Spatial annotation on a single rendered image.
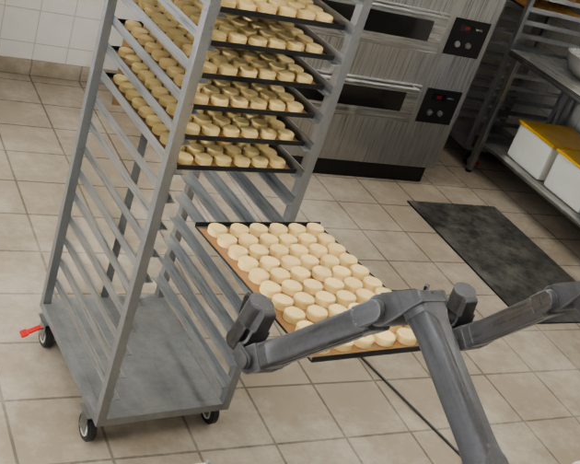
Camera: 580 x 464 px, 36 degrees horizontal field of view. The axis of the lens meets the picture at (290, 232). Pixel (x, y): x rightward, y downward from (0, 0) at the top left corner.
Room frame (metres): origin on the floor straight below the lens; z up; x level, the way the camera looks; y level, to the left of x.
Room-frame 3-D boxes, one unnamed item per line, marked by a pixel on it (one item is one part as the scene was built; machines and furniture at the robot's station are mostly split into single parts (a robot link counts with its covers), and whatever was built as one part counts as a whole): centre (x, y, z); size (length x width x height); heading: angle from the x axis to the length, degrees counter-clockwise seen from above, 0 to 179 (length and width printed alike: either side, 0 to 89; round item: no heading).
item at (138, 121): (2.43, 0.54, 1.05); 0.64 x 0.03 x 0.03; 39
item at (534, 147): (5.77, -1.47, 0.36); 0.46 x 0.38 x 0.26; 122
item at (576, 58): (5.76, -1.46, 0.95); 0.39 x 0.39 x 0.14
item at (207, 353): (2.67, 0.23, 0.24); 0.64 x 0.03 x 0.03; 39
